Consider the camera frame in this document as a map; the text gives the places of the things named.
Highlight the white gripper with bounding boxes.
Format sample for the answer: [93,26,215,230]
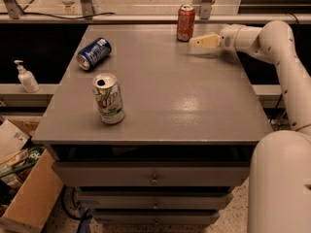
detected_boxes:
[190,24,242,51]

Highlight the red coke can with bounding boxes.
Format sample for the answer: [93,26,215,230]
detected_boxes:
[177,5,195,42]

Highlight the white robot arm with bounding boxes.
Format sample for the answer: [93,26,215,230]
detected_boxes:
[190,20,311,233]

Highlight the white green 7up can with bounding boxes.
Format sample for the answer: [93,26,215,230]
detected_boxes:
[92,73,124,124]

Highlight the blue pepsi can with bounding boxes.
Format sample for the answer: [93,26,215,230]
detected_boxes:
[77,37,112,71]

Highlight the grey drawer cabinet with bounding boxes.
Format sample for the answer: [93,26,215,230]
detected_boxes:
[34,25,271,225]

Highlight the top drawer knob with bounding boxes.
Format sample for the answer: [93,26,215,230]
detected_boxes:
[150,175,159,185]

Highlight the white pump soap bottle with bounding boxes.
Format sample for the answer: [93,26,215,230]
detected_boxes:
[15,60,40,93]

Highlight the brown cardboard box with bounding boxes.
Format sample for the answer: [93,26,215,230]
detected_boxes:
[0,119,63,233]

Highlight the black cable on ledge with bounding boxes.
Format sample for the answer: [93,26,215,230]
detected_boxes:
[0,11,117,20]

